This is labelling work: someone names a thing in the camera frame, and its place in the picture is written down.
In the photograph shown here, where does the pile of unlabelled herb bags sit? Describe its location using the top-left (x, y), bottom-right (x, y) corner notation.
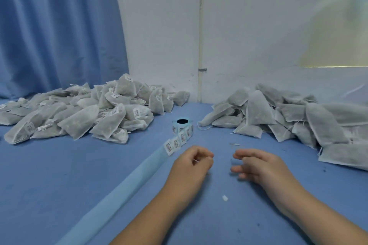
top-left (198, 84), bottom-right (368, 172)

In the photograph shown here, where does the person's right forearm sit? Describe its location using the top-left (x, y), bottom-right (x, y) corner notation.
top-left (279, 189), bottom-right (368, 245)

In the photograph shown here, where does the person's left forearm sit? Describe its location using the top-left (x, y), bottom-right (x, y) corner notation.
top-left (110, 187), bottom-right (187, 245)

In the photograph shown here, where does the blue label roll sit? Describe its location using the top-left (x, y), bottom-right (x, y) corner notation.
top-left (56, 117), bottom-right (194, 245)

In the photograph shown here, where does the person's right hand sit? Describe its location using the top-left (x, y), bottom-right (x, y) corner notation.
top-left (230, 148), bottom-right (301, 204)

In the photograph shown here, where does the person's left hand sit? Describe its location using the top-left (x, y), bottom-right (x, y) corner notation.
top-left (164, 145), bottom-right (215, 203)

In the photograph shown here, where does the blue curtain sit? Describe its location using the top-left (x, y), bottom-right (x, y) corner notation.
top-left (0, 0), bottom-right (130, 100)

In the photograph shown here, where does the pile of labelled herb bags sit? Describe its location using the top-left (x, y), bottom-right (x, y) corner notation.
top-left (0, 73), bottom-right (191, 145)

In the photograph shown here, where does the white wall pipe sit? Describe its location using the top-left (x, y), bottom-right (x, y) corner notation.
top-left (197, 0), bottom-right (205, 103)

